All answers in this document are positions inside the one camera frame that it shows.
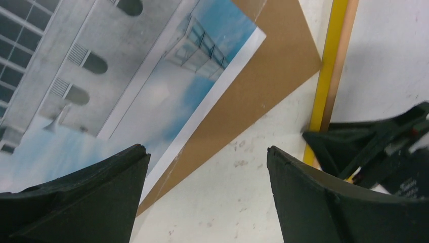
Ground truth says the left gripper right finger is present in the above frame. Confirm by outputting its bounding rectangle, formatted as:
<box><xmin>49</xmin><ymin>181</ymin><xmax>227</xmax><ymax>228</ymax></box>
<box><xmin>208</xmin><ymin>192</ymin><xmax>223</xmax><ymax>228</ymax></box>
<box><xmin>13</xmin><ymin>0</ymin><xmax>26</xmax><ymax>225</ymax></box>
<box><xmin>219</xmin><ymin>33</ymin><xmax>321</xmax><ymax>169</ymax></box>
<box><xmin>267</xmin><ymin>146</ymin><xmax>428</xmax><ymax>242</ymax></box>

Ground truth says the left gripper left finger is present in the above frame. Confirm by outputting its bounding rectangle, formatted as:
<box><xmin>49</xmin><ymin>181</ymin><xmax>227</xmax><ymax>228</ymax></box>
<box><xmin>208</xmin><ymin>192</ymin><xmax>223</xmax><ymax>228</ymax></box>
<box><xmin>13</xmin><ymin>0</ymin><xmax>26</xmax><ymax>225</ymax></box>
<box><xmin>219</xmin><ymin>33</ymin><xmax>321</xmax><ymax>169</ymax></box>
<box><xmin>1</xmin><ymin>144</ymin><xmax>150</xmax><ymax>242</ymax></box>

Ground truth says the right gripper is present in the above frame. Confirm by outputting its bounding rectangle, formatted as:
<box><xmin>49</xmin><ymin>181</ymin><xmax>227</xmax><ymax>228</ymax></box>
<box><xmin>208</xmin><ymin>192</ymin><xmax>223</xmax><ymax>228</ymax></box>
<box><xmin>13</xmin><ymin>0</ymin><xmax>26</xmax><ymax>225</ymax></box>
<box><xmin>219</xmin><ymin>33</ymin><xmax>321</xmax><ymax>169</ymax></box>
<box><xmin>302</xmin><ymin>101</ymin><xmax>428</xmax><ymax>199</ymax></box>

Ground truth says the building and sky photo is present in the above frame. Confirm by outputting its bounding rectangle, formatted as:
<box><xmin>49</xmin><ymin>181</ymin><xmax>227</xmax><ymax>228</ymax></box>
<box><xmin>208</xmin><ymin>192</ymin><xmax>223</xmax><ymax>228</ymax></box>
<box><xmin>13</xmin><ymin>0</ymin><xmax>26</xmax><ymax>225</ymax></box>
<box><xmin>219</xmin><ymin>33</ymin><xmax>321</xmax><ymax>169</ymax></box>
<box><xmin>1</xmin><ymin>0</ymin><xmax>266</xmax><ymax>197</ymax></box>

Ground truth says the yellow picture frame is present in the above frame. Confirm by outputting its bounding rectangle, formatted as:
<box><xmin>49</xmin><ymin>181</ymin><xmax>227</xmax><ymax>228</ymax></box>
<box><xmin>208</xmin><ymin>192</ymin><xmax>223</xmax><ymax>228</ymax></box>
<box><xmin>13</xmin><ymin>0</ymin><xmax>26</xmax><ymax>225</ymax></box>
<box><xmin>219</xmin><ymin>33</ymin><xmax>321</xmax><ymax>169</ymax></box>
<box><xmin>303</xmin><ymin>0</ymin><xmax>360</xmax><ymax>183</ymax></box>

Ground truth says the brown backing board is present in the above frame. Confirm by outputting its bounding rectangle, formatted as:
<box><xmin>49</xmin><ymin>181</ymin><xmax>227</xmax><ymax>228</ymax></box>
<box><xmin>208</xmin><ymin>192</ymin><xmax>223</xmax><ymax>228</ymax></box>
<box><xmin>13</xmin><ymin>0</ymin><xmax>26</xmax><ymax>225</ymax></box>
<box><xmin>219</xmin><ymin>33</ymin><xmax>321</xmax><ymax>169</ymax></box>
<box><xmin>137</xmin><ymin>1</ymin><xmax>323</xmax><ymax>214</ymax></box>

